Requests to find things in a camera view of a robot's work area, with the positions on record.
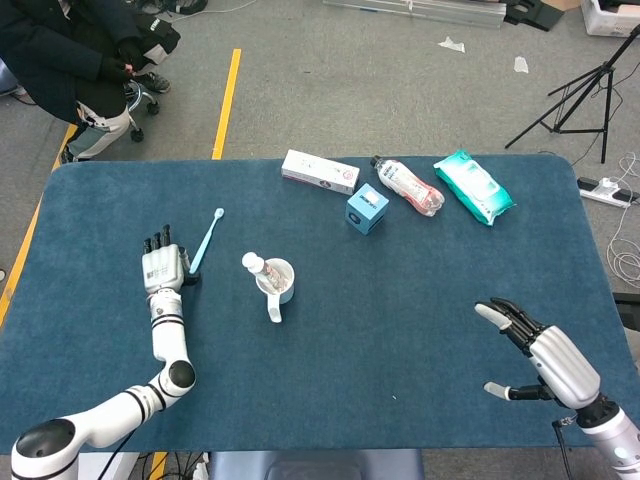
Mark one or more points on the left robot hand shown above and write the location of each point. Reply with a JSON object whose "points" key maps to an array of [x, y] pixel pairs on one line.
{"points": [[161, 267]]}

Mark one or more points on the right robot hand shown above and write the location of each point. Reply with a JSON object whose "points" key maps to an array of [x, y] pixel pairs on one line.
{"points": [[560, 365]]}

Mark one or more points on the light blue toothbrush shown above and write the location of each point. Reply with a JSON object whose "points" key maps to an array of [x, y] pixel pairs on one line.
{"points": [[205, 245]]}

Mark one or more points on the white toothpaste tube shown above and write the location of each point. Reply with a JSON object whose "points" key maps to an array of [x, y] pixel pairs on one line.
{"points": [[262, 270]]}

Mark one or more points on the long white pink box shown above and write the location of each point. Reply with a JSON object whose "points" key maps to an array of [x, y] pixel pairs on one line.
{"points": [[320, 172]]}

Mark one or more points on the blue cube speaker box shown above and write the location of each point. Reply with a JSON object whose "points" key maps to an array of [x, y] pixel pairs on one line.
{"points": [[367, 210]]}

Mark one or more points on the white plastic bin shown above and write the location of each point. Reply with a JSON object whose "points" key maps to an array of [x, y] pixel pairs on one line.
{"points": [[600, 22]]}

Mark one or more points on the yellow floor tape strip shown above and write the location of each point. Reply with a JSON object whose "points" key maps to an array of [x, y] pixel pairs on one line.
{"points": [[227, 100], [20, 260]]}

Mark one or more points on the chrome stool with casters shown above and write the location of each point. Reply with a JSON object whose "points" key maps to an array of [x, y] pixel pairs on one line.
{"points": [[140, 110]]}

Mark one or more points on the white power strip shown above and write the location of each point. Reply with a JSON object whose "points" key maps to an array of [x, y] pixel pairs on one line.
{"points": [[600, 190]]}

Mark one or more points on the green wet wipes pack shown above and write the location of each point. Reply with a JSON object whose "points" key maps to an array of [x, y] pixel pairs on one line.
{"points": [[472, 187]]}

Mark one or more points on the blue table cloth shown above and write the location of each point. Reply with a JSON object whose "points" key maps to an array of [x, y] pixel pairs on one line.
{"points": [[350, 350]]}

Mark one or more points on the pink white plastic package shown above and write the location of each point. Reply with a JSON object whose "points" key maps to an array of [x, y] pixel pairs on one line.
{"points": [[410, 185]]}

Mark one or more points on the person in black coat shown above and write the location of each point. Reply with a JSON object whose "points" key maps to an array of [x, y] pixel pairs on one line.
{"points": [[45, 60]]}

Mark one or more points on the black tripod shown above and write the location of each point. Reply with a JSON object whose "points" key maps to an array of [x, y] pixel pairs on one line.
{"points": [[606, 115]]}

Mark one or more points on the crumpled white paper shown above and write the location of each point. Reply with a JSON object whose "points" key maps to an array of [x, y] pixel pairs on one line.
{"points": [[452, 45], [521, 65]]}

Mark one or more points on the black metal bracket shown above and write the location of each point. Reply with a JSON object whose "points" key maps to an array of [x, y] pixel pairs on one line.
{"points": [[530, 15]]}

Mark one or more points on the aluminium rail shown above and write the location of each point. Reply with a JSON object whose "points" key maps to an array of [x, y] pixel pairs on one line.
{"points": [[450, 15]]}

